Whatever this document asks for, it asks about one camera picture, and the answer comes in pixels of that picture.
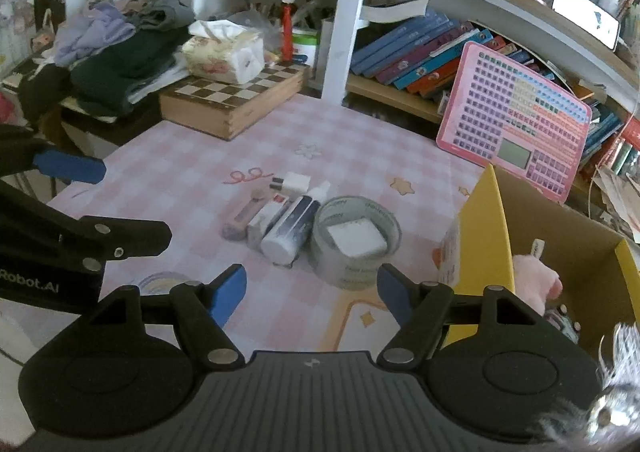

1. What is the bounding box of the white red small box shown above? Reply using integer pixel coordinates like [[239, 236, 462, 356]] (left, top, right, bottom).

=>
[[246, 193, 291, 250]]

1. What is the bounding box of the white tube bottle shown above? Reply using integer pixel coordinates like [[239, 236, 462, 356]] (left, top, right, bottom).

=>
[[260, 181, 331, 265]]

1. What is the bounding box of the white sponge block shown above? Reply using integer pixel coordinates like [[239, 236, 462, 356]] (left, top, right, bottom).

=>
[[326, 218, 388, 259]]

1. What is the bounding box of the grey tape roll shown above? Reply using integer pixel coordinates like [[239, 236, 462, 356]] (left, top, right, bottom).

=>
[[309, 196, 402, 290]]

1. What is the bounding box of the pink plush pig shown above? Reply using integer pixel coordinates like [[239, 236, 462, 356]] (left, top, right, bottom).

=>
[[512, 238, 563, 315]]

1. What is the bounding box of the white usb charger cube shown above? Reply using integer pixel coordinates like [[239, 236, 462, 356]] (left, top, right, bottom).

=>
[[269, 171, 311, 197]]

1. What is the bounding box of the grey toy car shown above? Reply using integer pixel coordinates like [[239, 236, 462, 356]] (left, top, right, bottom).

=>
[[544, 303, 582, 344]]

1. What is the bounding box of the pink checkered tablecloth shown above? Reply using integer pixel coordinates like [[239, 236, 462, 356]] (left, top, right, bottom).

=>
[[53, 97, 480, 354]]

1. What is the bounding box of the yellow cardboard box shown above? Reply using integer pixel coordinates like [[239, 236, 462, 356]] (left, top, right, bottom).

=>
[[433, 167, 639, 354]]

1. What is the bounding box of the pile of clothes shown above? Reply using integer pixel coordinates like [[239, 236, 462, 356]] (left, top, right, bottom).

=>
[[18, 0, 195, 125]]

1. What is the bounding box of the wooden chess board box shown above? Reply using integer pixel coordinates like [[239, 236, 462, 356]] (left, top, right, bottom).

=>
[[160, 64, 309, 141]]

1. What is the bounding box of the tissue pack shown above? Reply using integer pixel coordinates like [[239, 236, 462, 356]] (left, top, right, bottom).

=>
[[181, 19, 266, 84]]

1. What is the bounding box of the pink keyboard learning tablet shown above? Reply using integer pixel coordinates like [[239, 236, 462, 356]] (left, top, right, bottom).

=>
[[436, 42, 591, 203]]

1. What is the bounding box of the stack of papers and books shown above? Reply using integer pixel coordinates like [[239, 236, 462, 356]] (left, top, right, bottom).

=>
[[593, 168, 639, 244]]

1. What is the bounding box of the row of blue books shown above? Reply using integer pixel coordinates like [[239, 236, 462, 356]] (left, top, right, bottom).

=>
[[349, 8, 497, 101]]

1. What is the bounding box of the red box of books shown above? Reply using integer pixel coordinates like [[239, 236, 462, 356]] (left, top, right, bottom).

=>
[[596, 118, 639, 173]]

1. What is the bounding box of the green white jar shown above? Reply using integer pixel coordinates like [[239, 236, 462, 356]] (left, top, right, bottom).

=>
[[292, 27, 320, 68]]

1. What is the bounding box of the red figurine pen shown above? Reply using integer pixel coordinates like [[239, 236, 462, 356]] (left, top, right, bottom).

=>
[[281, 0, 295, 63]]

